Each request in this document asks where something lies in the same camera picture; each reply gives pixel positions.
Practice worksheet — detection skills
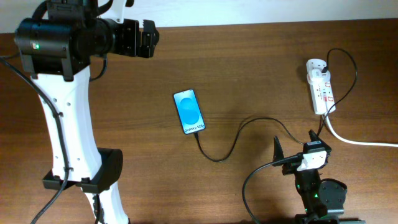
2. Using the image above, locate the blue Galaxy smartphone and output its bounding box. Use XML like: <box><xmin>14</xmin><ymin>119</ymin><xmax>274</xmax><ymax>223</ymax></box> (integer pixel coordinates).
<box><xmin>173</xmin><ymin>89</ymin><xmax>206</xmax><ymax>134</ymax></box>

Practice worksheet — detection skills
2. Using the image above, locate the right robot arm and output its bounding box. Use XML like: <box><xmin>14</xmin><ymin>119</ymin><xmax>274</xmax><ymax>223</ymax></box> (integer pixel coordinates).
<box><xmin>273</xmin><ymin>130</ymin><xmax>347</xmax><ymax>223</ymax></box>

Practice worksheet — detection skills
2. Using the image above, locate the white USB charger plug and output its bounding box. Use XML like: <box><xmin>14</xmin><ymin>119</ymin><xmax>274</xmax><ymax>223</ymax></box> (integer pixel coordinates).
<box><xmin>307</xmin><ymin>68</ymin><xmax>331</xmax><ymax>85</ymax></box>

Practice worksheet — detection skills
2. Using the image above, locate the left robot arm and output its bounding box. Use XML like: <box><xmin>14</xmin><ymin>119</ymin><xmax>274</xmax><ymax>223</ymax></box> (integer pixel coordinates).
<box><xmin>15</xmin><ymin>0</ymin><xmax>159</xmax><ymax>223</ymax></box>

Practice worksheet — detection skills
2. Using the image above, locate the black USB charging cable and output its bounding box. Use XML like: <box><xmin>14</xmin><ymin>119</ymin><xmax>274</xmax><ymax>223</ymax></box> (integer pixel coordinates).
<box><xmin>193</xmin><ymin>47</ymin><xmax>358</xmax><ymax>163</ymax></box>

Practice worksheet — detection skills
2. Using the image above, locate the white power strip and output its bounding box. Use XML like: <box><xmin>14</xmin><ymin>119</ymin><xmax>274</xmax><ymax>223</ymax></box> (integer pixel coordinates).
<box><xmin>306</xmin><ymin>58</ymin><xmax>335</xmax><ymax>115</ymax></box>

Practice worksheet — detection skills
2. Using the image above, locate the white power strip cord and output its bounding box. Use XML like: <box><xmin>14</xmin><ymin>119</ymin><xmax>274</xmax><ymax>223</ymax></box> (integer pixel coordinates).
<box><xmin>323</xmin><ymin>113</ymin><xmax>398</xmax><ymax>148</ymax></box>

